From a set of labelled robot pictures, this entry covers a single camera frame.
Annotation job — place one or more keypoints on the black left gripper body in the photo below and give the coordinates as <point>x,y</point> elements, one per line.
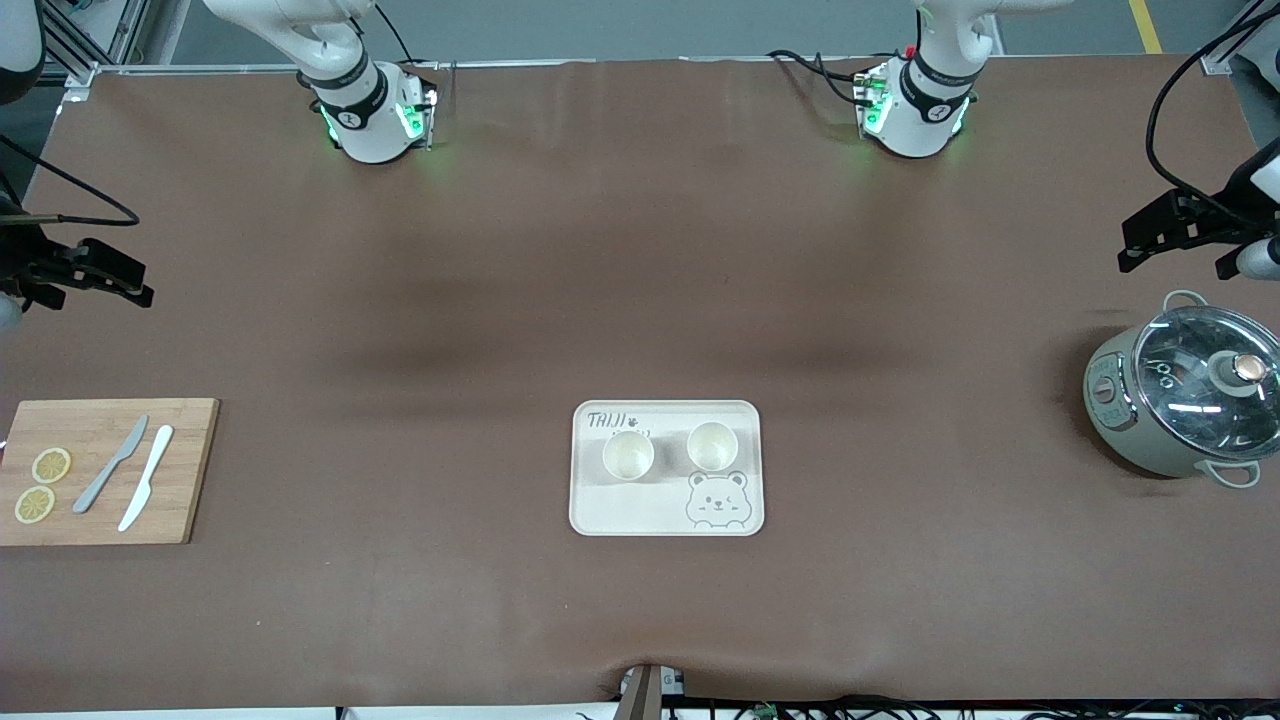
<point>1232,222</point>

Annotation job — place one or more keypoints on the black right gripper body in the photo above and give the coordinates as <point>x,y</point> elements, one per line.
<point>22,262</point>

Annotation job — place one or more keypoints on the white IKEA cup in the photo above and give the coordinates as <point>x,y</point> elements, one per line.
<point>712,448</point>
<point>628,458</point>

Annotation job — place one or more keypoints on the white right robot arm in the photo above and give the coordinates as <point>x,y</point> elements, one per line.
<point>360,120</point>

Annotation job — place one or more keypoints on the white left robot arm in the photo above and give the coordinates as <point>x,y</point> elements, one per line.
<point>925,110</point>

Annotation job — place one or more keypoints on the cream tray with bear print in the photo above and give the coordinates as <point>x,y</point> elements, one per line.
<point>650,510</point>

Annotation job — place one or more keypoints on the glass pot lid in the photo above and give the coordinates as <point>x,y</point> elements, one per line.
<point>1190,420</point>

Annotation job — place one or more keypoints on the grey-green cooking pot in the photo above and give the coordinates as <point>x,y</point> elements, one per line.
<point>1125,440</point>

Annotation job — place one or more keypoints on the yellow lemon slice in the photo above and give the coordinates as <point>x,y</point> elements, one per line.
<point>51,465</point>
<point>35,505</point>

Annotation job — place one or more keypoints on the grey plastic knife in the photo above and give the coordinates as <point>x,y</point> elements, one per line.
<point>100,485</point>

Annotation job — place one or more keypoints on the white plastic knife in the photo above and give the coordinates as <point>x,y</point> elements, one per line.
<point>140,500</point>

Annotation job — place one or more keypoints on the wooden cutting board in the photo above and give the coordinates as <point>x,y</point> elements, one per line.
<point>190,500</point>

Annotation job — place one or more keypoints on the brown table mat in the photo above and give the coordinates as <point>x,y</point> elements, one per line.
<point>640,250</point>

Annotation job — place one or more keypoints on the aluminium frame profile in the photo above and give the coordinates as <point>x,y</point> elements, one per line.
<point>1215,62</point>

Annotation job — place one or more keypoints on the aluminium frame with struts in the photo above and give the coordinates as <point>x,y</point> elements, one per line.
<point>80,78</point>

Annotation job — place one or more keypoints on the silver table edge rail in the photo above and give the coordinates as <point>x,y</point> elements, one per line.
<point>220,69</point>

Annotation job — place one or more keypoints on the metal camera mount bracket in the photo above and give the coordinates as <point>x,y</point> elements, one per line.
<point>645,695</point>

